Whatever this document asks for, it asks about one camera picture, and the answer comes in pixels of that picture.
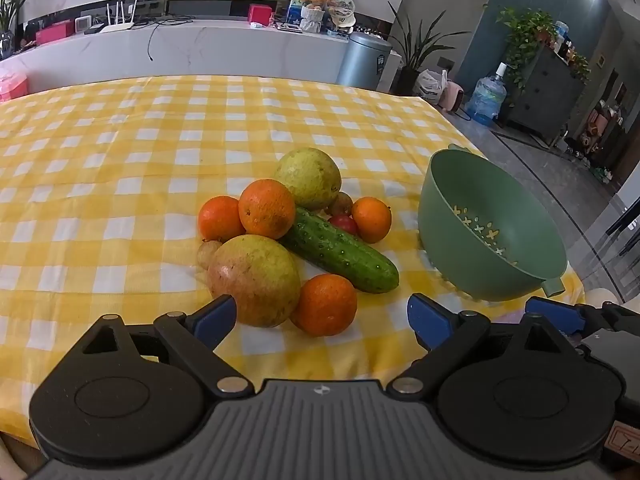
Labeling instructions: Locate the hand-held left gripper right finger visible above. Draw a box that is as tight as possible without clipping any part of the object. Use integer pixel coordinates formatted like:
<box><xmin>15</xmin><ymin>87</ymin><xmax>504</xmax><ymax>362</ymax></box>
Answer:
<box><xmin>387</xmin><ymin>294</ymin><xmax>583</xmax><ymax>401</ymax></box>

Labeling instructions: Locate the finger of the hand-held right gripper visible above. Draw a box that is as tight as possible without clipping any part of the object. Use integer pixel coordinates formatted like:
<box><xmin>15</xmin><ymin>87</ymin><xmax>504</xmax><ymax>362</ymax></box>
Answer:
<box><xmin>525</xmin><ymin>296</ymin><xmax>640</xmax><ymax>337</ymax></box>

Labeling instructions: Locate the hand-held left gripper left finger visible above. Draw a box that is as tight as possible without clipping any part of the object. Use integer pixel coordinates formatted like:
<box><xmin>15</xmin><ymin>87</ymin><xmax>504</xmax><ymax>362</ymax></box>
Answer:
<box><xmin>80</xmin><ymin>295</ymin><xmax>256</xmax><ymax>399</ymax></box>

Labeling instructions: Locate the large pomegranate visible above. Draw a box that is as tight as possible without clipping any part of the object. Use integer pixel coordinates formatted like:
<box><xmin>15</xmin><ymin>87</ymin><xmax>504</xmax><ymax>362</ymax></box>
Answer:
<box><xmin>207</xmin><ymin>234</ymin><xmax>302</xmax><ymax>328</ymax></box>

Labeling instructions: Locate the small tan fruit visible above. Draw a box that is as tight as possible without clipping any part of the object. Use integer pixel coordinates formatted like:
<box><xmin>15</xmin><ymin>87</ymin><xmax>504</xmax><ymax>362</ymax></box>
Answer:
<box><xmin>198</xmin><ymin>240</ymin><xmax>223</xmax><ymax>271</ymax></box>

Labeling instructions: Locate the orange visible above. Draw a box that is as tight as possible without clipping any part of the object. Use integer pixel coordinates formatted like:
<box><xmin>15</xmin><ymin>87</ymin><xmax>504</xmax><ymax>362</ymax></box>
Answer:
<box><xmin>290</xmin><ymin>274</ymin><xmax>358</xmax><ymax>337</ymax></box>
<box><xmin>238</xmin><ymin>179</ymin><xmax>297</xmax><ymax>240</ymax></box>
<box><xmin>352</xmin><ymin>196</ymin><xmax>392</xmax><ymax>244</ymax></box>
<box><xmin>198</xmin><ymin>195</ymin><xmax>246</xmax><ymax>242</ymax></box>

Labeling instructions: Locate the green cucumber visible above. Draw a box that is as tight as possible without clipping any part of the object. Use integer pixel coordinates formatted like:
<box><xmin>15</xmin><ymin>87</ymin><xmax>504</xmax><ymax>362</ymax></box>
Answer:
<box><xmin>280</xmin><ymin>206</ymin><xmax>400</xmax><ymax>293</ymax></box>

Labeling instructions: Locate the small red fruit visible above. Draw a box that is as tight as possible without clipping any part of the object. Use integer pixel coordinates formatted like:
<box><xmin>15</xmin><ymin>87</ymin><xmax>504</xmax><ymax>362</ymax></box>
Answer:
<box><xmin>329</xmin><ymin>214</ymin><xmax>359</xmax><ymax>236</ymax></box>

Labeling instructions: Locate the green colander bowl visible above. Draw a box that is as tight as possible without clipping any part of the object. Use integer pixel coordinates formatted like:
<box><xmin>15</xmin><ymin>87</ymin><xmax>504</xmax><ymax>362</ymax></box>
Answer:
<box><xmin>417</xmin><ymin>144</ymin><xmax>568</xmax><ymax>302</ymax></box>

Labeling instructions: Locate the small brown round fruit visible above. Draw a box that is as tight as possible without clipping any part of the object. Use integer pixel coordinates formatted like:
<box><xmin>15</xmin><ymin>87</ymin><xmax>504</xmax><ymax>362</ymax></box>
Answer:
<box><xmin>326</xmin><ymin>191</ymin><xmax>355</xmax><ymax>217</ymax></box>

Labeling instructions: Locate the yellow-green pear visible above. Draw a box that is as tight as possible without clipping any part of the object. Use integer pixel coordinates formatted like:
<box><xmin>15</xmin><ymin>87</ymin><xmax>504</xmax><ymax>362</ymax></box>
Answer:
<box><xmin>273</xmin><ymin>147</ymin><xmax>342</xmax><ymax>211</ymax></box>

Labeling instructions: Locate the cream upholstered chair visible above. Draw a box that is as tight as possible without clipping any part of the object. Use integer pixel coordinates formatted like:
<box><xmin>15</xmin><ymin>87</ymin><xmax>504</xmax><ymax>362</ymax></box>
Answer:
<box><xmin>582</xmin><ymin>287</ymin><xmax>621</xmax><ymax>308</ymax></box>

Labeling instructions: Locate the black chair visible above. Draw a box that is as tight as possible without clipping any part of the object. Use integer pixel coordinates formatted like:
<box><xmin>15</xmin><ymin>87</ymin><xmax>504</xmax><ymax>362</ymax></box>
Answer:
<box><xmin>605</xmin><ymin>195</ymin><xmax>640</xmax><ymax>261</ymax></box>

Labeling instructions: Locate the yellow checked tablecloth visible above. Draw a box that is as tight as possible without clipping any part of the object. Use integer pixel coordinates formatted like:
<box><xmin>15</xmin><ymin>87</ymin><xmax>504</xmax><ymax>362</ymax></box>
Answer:
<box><xmin>0</xmin><ymin>75</ymin><xmax>587</xmax><ymax>448</ymax></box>

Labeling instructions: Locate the grey drawer cabinet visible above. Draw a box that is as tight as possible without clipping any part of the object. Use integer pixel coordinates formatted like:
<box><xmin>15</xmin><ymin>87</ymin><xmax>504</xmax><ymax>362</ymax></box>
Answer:
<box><xmin>497</xmin><ymin>42</ymin><xmax>586</xmax><ymax>148</ymax></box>

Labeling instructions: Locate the pink heater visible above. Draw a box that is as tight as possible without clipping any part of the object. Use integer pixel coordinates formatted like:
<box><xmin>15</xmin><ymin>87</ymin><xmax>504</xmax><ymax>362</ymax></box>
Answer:
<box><xmin>440</xmin><ymin>81</ymin><xmax>467</xmax><ymax>113</ymax></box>

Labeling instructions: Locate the blue water jug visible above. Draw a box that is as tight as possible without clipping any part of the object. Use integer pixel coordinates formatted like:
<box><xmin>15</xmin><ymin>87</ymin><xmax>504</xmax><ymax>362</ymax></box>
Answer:
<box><xmin>466</xmin><ymin>62</ymin><xmax>507</xmax><ymax>127</ymax></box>

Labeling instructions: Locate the white plastic bag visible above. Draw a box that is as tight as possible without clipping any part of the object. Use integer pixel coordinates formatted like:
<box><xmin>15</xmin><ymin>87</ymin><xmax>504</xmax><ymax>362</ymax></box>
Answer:
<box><xmin>415</xmin><ymin>69</ymin><xmax>448</xmax><ymax>106</ymax></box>

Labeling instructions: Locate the potted long-leaf plant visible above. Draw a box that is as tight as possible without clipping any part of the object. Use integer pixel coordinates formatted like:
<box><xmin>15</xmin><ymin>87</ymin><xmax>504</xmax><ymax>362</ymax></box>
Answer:
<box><xmin>387</xmin><ymin>2</ymin><xmax>471</xmax><ymax>95</ymax></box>

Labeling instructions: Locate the blue-grey trash can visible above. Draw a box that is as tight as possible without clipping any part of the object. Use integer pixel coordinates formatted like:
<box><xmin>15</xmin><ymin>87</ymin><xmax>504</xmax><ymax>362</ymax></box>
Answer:
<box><xmin>336</xmin><ymin>31</ymin><xmax>393</xmax><ymax>92</ymax></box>

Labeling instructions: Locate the white television console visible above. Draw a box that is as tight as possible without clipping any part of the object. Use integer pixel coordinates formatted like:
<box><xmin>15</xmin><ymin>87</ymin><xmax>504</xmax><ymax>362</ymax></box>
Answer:
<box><xmin>0</xmin><ymin>0</ymin><xmax>403</xmax><ymax>93</ymax></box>

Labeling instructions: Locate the trailing green plant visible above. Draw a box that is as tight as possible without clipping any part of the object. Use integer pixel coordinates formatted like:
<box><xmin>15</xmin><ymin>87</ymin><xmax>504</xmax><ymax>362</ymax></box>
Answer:
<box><xmin>495</xmin><ymin>7</ymin><xmax>558</xmax><ymax>91</ymax></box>

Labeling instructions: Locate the white router with antennas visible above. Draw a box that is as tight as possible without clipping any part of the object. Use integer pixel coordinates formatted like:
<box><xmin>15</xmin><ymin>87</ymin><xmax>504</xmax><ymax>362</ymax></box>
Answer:
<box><xmin>97</xmin><ymin>2</ymin><xmax>138</xmax><ymax>35</ymax></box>

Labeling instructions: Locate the red box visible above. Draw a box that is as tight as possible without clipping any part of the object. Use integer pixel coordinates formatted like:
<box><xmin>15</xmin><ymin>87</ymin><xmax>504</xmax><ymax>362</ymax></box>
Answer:
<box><xmin>248</xmin><ymin>4</ymin><xmax>277</xmax><ymax>26</ymax></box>

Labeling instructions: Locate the pink plastic container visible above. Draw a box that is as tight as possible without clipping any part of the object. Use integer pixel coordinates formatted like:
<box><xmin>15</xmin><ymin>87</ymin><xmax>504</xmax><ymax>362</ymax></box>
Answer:
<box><xmin>0</xmin><ymin>71</ymin><xmax>28</xmax><ymax>103</ymax></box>

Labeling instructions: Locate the pink box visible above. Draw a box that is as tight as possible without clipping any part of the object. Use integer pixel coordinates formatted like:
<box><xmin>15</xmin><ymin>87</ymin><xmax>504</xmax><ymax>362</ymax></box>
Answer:
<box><xmin>36</xmin><ymin>19</ymin><xmax>73</xmax><ymax>45</ymax></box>

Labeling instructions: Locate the spiky potted plant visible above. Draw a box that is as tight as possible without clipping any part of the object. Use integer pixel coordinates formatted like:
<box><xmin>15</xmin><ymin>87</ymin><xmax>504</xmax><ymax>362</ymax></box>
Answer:
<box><xmin>0</xmin><ymin>0</ymin><xmax>38</xmax><ymax>58</ymax></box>

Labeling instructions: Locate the black cable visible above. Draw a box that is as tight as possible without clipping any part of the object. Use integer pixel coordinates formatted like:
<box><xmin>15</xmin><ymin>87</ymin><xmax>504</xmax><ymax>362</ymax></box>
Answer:
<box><xmin>147</xmin><ymin>17</ymin><xmax>193</xmax><ymax>63</ymax></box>

